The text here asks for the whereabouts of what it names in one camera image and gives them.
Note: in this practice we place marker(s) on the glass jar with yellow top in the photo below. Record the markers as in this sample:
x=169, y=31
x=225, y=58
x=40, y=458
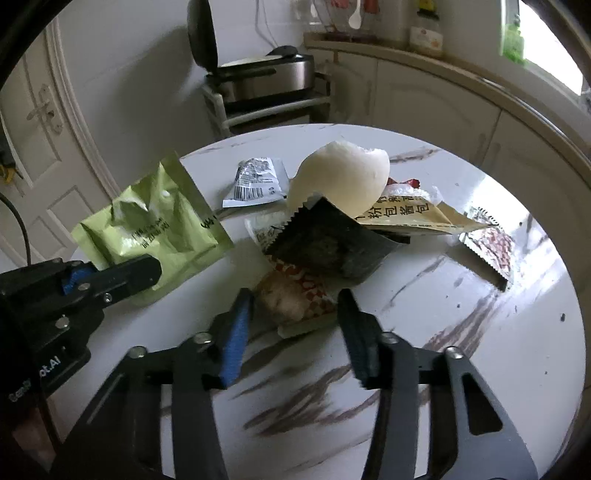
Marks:
x=427, y=34

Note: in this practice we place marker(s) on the yellow black hanging item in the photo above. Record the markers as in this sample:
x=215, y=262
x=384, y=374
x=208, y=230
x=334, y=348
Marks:
x=7, y=170

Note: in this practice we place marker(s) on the beige kitchen counter cabinet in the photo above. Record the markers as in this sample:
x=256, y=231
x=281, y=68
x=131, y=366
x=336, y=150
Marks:
x=415, y=92

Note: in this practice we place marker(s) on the olive green wrapper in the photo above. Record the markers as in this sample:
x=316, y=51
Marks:
x=157, y=230

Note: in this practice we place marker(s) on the green soap bottle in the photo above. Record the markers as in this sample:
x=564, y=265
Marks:
x=512, y=41

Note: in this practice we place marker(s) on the window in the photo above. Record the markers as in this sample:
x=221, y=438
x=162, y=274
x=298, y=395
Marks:
x=554, y=46

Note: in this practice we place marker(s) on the clear plastic bag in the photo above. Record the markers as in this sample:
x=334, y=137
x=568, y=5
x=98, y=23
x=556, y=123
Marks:
x=401, y=190

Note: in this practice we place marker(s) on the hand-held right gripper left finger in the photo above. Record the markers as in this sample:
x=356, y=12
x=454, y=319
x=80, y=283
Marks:
x=235, y=341

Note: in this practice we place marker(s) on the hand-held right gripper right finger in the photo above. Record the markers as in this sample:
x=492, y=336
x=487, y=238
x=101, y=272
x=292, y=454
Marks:
x=358, y=341

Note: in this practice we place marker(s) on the silver red patterned sachet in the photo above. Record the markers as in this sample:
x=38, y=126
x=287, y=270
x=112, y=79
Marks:
x=491, y=244

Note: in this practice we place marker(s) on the grey white packet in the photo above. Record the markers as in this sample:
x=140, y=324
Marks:
x=256, y=182

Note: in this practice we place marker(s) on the white eggshell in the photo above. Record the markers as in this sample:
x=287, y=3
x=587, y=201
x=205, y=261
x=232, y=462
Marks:
x=341, y=177

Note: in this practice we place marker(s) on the white spoon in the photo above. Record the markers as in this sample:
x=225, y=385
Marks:
x=354, y=18

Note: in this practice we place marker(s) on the red cup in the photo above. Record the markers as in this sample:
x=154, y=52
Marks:
x=339, y=2
x=371, y=4

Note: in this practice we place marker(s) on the red wrapper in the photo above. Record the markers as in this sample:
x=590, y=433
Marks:
x=406, y=181

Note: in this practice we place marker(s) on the black snack wrapper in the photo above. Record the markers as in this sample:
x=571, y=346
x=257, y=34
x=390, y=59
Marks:
x=323, y=240

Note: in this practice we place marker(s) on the beige seasoning sachet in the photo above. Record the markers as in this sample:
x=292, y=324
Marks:
x=415, y=217

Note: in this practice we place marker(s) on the white kitchen cart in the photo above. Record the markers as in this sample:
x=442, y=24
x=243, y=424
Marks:
x=258, y=117

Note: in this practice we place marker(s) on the white printed packet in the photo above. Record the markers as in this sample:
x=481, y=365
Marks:
x=258, y=230

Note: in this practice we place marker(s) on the white panel door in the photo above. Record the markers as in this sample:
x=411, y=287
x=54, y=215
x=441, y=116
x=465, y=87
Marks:
x=69, y=184

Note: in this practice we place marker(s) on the black silver rice cooker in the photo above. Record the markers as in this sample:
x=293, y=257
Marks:
x=272, y=78

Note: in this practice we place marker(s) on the red white snack bag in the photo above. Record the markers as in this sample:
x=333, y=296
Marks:
x=295, y=295

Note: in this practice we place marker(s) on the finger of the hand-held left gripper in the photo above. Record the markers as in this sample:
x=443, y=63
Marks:
x=76, y=277
x=131, y=279

